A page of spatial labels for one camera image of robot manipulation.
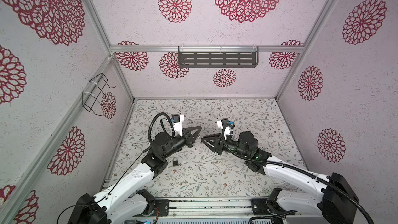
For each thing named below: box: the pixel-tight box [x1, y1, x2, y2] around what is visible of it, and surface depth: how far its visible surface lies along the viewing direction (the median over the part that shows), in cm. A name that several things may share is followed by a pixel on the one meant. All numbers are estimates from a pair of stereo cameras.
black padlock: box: [172, 157, 179, 167], surface depth 89 cm
